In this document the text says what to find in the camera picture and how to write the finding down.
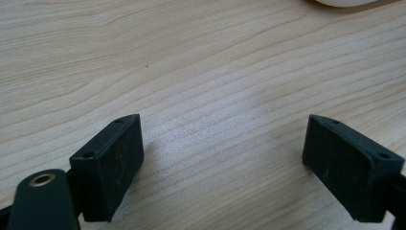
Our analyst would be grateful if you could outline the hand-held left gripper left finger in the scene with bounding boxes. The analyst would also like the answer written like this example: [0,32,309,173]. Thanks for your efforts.
[68,113,146,223]

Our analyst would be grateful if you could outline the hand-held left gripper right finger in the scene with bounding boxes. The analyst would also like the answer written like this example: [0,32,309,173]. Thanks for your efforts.
[302,113,406,223]

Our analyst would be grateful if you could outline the white plastic bin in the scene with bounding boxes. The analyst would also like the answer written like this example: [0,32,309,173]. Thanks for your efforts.
[314,0,380,9]

